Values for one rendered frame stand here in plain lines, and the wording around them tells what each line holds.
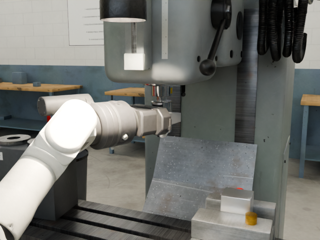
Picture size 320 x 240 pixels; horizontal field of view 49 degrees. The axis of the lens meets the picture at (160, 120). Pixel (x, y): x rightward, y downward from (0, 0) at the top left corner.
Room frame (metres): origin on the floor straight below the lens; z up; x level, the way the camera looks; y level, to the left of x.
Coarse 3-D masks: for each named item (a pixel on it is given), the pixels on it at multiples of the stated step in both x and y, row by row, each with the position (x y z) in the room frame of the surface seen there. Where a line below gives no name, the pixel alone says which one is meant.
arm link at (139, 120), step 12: (120, 108) 0.65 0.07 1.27; (132, 108) 0.69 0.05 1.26; (144, 108) 0.72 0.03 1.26; (156, 108) 0.70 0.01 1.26; (120, 120) 0.63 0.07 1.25; (132, 120) 0.65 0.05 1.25; (144, 120) 0.67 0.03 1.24; (156, 120) 0.69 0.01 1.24; (168, 120) 0.69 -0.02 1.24; (120, 132) 0.63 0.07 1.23; (132, 132) 0.65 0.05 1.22; (144, 132) 0.67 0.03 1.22; (156, 132) 0.69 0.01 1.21; (120, 144) 0.65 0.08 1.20
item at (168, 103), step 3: (153, 102) 0.75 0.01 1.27; (156, 102) 0.74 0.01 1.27; (159, 102) 0.74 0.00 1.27; (162, 102) 0.74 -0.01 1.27; (165, 102) 0.74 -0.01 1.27; (168, 102) 0.74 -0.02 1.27; (171, 102) 0.75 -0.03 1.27; (153, 105) 0.75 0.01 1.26; (156, 105) 0.74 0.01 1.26; (159, 105) 0.74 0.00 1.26; (162, 105) 0.74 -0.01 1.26; (165, 105) 0.74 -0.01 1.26; (168, 105) 0.74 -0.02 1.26; (171, 105) 0.75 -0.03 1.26
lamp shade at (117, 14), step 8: (104, 0) 0.53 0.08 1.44; (112, 0) 0.52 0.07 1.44; (120, 0) 0.52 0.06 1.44; (128, 0) 0.52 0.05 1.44; (136, 0) 0.53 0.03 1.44; (144, 0) 0.54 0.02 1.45; (104, 8) 0.53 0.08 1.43; (112, 8) 0.52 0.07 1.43; (120, 8) 0.52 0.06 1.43; (128, 8) 0.52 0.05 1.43; (136, 8) 0.53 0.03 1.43; (144, 8) 0.54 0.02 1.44; (104, 16) 0.53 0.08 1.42; (112, 16) 0.52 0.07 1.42; (120, 16) 0.52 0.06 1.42; (128, 16) 0.52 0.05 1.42; (136, 16) 0.53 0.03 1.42; (144, 16) 0.54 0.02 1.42
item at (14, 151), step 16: (0, 144) 0.91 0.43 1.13; (16, 144) 0.91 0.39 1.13; (0, 160) 0.89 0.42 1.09; (16, 160) 0.88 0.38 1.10; (0, 176) 0.89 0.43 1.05; (64, 176) 0.90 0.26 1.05; (48, 192) 0.85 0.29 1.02; (64, 192) 0.90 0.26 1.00; (48, 208) 0.85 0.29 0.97; (64, 208) 0.89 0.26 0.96
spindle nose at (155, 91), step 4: (152, 88) 0.75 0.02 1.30; (156, 88) 0.74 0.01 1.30; (160, 88) 0.74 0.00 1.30; (164, 88) 0.74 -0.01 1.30; (168, 88) 0.74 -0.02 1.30; (172, 88) 0.76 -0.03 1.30; (152, 92) 0.75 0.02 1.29; (156, 92) 0.74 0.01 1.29; (160, 92) 0.74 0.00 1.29; (164, 92) 0.74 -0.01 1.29; (168, 92) 0.74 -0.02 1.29; (172, 92) 0.76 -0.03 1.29; (156, 96) 0.74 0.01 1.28; (160, 96) 0.74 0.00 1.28; (164, 96) 0.74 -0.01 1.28; (168, 96) 0.74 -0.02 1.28
